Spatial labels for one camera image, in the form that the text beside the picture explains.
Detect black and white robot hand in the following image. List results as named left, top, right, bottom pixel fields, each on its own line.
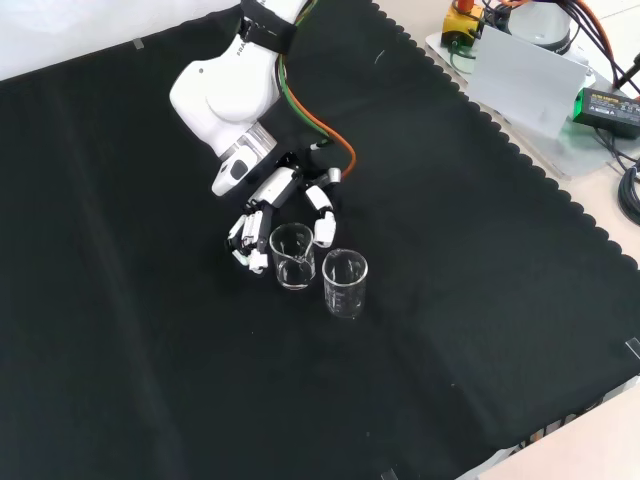
left=223, top=150, right=339, bottom=275

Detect clear glass beaker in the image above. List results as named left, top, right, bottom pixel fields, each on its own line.
left=321, top=248, right=370, bottom=320
left=268, top=223, right=317, bottom=291

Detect black bench cloth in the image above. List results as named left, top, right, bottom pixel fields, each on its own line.
left=0, top=0, right=640, bottom=480

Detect yellow stop button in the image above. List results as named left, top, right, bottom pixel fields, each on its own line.
left=442, top=0, right=485, bottom=50

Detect black power adapter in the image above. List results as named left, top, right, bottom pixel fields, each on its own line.
left=569, top=87, right=640, bottom=142

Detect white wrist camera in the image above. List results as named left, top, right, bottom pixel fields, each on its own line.
left=210, top=157, right=262, bottom=198

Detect orange cable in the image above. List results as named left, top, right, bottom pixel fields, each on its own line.
left=279, top=49, right=358, bottom=179
left=574, top=0, right=617, bottom=76

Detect green cable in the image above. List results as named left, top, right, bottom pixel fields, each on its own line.
left=273, top=0, right=334, bottom=151

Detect grey metal base plate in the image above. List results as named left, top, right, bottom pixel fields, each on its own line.
left=424, top=27, right=640, bottom=180

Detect black coiled cable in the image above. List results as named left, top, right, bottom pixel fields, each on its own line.
left=618, top=164, right=640, bottom=227

